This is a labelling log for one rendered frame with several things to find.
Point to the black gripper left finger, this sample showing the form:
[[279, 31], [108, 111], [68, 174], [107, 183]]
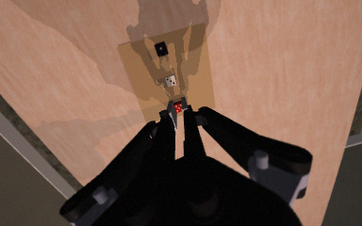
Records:
[[143, 156]]

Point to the red die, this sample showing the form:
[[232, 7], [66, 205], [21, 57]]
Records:
[[177, 107]]

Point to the tan square mat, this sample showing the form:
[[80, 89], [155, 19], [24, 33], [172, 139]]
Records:
[[188, 61]]

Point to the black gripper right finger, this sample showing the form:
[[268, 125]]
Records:
[[281, 167]]

